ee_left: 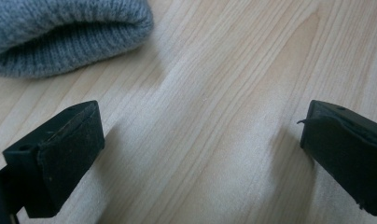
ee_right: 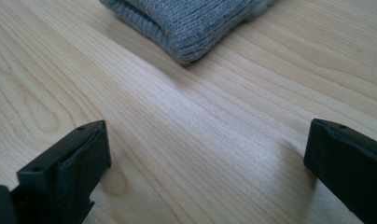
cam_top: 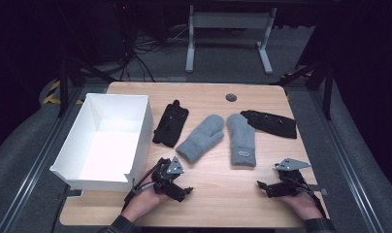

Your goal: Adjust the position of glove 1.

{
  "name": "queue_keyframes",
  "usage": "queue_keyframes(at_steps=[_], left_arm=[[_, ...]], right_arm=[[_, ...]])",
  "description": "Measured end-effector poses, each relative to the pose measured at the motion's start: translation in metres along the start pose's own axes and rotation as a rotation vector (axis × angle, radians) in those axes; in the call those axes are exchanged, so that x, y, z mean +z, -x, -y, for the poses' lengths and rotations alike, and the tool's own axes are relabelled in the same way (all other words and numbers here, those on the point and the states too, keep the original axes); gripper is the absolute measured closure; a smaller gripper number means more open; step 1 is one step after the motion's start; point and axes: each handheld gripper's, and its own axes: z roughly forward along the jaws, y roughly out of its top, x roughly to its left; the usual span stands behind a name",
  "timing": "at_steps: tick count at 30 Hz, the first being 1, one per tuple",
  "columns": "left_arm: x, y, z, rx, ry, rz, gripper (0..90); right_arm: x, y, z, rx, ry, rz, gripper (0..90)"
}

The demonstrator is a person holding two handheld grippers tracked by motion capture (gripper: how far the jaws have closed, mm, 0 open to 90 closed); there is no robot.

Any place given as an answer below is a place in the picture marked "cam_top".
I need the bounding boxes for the aluminium rail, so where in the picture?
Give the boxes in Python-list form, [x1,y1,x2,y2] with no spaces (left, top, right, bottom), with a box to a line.
[309,90,386,233]
[0,86,85,233]

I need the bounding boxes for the white box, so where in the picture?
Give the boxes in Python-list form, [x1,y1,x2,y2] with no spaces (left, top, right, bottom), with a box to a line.
[49,92,154,192]

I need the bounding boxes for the yellow black floor tape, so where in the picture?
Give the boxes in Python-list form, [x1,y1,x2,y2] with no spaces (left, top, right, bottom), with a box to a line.
[43,81,85,106]

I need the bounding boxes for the bundle of floor cables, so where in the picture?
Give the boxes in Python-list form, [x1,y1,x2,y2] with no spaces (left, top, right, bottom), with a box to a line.
[119,25,192,83]

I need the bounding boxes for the black tripod stand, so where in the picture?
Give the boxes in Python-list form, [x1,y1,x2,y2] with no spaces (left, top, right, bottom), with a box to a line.
[271,57,335,121]
[56,56,116,118]

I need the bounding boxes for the grey fleece mitten with patch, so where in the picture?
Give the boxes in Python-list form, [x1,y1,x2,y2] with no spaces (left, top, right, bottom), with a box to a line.
[226,113,257,168]

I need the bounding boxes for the person's left hand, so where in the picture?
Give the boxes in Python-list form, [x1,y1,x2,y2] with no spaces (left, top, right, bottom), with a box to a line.
[128,185,173,218]

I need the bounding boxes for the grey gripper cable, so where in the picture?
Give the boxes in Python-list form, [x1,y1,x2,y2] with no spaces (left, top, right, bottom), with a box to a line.
[121,159,163,212]

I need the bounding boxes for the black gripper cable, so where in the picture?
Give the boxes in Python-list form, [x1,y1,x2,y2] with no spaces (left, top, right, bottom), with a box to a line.
[290,176,328,218]

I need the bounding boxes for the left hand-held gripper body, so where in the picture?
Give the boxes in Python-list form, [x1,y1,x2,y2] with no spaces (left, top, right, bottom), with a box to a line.
[150,155,187,203]

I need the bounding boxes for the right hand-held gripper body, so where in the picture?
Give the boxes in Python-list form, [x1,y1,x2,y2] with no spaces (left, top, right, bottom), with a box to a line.
[265,157,313,199]

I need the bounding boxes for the person's right hand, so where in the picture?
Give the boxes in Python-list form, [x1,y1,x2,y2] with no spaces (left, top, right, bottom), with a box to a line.
[278,192,315,221]

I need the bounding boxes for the black glove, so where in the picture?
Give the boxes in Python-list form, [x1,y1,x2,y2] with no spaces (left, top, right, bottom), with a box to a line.
[151,99,190,149]
[240,110,298,140]

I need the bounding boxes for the white desk frame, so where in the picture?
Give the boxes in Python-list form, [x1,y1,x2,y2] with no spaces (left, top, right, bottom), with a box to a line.
[184,4,278,76]

